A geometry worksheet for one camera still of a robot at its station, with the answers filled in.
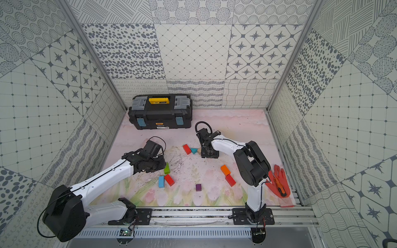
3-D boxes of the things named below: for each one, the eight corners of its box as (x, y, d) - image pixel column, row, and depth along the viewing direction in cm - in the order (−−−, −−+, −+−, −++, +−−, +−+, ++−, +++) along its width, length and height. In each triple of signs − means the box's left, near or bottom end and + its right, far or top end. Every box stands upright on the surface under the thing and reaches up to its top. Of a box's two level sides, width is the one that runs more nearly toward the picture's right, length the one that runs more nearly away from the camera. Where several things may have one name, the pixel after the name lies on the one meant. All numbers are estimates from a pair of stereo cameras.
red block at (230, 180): (231, 187, 86) (231, 186, 84) (224, 178, 89) (224, 176, 87) (235, 183, 87) (236, 182, 85) (228, 174, 90) (229, 173, 89)
